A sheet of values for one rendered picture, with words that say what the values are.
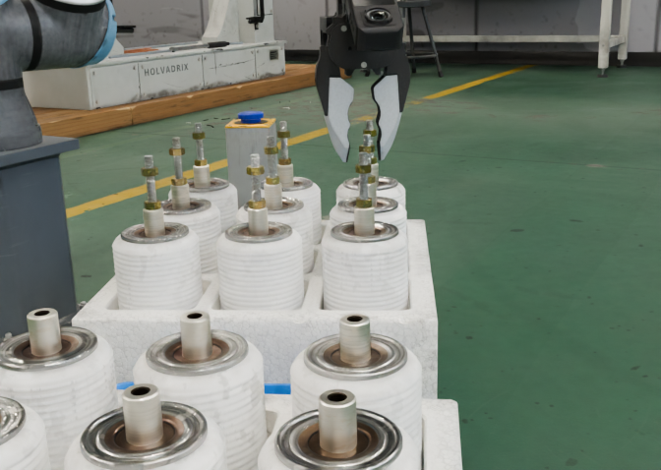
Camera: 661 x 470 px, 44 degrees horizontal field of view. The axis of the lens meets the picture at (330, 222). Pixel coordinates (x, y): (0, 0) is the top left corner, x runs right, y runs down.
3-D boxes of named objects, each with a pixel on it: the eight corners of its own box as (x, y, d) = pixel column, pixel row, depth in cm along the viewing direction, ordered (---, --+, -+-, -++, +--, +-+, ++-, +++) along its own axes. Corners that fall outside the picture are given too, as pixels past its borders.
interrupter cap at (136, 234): (148, 224, 97) (148, 219, 97) (202, 230, 94) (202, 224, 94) (106, 242, 90) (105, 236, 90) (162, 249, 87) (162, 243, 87)
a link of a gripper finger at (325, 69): (353, 117, 87) (363, 34, 85) (355, 119, 85) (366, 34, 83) (310, 112, 86) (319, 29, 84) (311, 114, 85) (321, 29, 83)
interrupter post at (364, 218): (377, 232, 91) (376, 204, 90) (373, 239, 89) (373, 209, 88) (355, 232, 91) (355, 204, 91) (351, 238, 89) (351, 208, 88)
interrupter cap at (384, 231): (402, 227, 93) (402, 220, 93) (393, 247, 86) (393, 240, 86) (337, 225, 94) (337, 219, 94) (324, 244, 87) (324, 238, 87)
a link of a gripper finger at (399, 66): (412, 108, 87) (400, 25, 85) (415, 110, 86) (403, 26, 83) (369, 116, 87) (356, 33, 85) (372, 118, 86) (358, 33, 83)
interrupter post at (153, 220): (152, 232, 94) (150, 205, 93) (170, 234, 93) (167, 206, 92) (140, 238, 91) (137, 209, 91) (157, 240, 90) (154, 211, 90)
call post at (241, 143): (235, 315, 134) (223, 128, 126) (243, 300, 141) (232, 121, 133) (278, 316, 134) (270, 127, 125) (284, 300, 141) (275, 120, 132)
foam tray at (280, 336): (88, 467, 92) (70, 319, 87) (176, 329, 129) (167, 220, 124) (436, 473, 89) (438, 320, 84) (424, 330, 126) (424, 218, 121)
